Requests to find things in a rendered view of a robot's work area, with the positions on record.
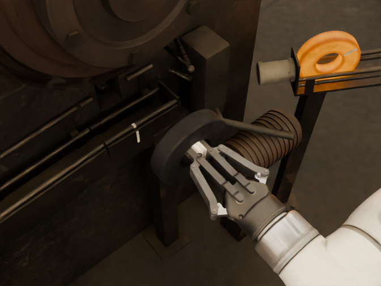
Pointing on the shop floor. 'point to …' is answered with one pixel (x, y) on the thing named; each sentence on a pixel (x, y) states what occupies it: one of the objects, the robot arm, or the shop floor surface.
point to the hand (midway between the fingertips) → (190, 143)
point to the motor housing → (262, 150)
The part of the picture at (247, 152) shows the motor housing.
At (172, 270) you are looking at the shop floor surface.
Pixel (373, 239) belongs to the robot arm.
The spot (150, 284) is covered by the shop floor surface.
